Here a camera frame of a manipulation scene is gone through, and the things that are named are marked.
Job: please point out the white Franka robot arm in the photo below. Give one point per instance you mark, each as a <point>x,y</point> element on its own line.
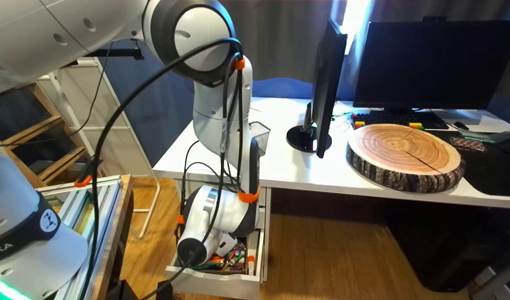
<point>211,117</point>

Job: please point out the black mesh pencil cup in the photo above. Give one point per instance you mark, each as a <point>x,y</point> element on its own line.
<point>263,134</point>

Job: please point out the black monitor with round stand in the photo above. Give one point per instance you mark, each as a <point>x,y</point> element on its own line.
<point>324,84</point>

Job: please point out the grey curtain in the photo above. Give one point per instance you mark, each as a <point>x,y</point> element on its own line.
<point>289,39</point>

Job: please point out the white metal rack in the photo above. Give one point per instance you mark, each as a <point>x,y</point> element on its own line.
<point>119,129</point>

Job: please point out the black keyboard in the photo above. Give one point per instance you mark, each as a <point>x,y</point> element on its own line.
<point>399,119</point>

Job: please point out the wood slice cushion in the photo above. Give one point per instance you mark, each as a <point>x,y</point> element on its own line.
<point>406,155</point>

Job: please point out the wood edged robot table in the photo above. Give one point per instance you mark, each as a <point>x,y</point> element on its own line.
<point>114,234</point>

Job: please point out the orange clamp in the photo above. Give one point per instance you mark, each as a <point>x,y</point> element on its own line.
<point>83,180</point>

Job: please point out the large black monitor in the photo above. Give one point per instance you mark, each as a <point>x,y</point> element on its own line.
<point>433,64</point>

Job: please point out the black computer mouse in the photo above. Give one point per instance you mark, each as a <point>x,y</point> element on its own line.
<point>461,125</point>

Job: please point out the black bin under desk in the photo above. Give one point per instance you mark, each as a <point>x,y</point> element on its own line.
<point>449,250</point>

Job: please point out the white papers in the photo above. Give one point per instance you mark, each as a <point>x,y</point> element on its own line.
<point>483,119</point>

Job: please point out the wooden ladder shelf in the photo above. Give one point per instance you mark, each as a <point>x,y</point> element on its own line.
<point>23,134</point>

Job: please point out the black mouse pad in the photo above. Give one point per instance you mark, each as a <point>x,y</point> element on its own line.
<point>494,167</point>

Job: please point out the grey desk leg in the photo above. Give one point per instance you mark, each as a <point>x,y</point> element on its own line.
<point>498,280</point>

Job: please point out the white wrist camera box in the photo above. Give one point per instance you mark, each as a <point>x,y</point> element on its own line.
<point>226,244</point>

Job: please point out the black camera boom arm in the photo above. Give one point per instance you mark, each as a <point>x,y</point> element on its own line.
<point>123,52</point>

